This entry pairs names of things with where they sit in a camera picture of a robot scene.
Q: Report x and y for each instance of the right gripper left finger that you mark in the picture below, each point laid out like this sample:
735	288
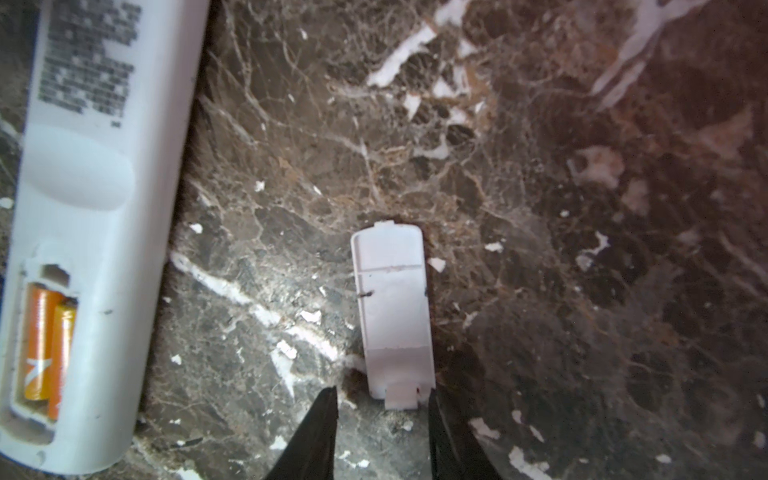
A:
310	453

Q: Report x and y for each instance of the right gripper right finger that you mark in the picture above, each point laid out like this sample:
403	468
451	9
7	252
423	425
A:
455	453

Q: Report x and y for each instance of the white battery cover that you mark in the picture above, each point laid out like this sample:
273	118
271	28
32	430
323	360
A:
391	284

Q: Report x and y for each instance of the orange battery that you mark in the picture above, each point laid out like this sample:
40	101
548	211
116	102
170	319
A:
63	331
38	360

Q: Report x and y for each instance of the white remote control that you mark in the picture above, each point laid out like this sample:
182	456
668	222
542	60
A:
110	99

